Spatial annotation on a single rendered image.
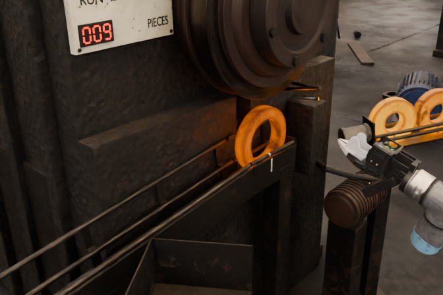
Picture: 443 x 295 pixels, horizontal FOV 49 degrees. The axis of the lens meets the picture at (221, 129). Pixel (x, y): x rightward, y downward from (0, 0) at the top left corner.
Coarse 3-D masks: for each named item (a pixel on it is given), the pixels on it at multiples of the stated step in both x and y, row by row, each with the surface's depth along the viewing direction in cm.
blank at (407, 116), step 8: (384, 104) 152; (392, 104) 152; (400, 104) 153; (408, 104) 154; (376, 112) 153; (384, 112) 153; (392, 112) 154; (400, 112) 154; (408, 112) 155; (376, 120) 153; (384, 120) 154; (400, 120) 158; (408, 120) 156; (416, 120) 157; (376, 128) 155; (384, 128) 155; (392, 128) 159; (400, 128) 157; (392, 136) 157
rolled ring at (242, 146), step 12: (264, 108) 130; (276, 108) 133; (252, 120) 127; (264, 120) 130; (276, 120) 134; (240, 132) 127; (252, 132) 128; (276, 132) 138; (240, 144) 127; (276, 144) 138; (240, 156) 129; (252, 156) 131
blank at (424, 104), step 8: (440, 88) 157; (424, 96) 156; (432, 96) 154; (440, 96) 155; (416, 104) 157; (424, 104) 155; (432, 104) 156; (416, 112) 156; (424, 112) 156; (424, 120) 157; (432, 120) 161; (440, 120) 160; (432, 128) 159
